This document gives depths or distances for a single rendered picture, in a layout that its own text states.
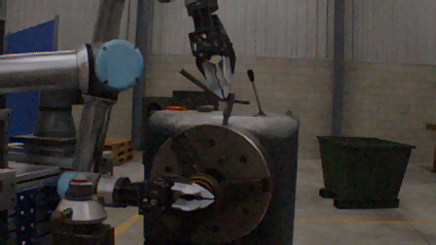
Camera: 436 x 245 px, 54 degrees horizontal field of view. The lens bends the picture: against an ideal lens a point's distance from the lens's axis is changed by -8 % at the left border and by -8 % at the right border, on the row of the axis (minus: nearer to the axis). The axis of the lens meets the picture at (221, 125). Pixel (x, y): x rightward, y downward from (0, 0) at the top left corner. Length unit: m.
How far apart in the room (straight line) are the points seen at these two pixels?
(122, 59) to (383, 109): 10.62
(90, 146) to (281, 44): 10.30
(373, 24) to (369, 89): 1.61
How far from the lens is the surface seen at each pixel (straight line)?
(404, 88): 11.61
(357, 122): 11.36
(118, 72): 1.03
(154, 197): 1.00
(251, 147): 1.15
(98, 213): 0.67
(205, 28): 0.99
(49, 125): 1.53
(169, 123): 1.36
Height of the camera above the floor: 1.30
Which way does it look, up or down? 3 degrees down
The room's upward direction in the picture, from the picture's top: 2 degrees clockwise
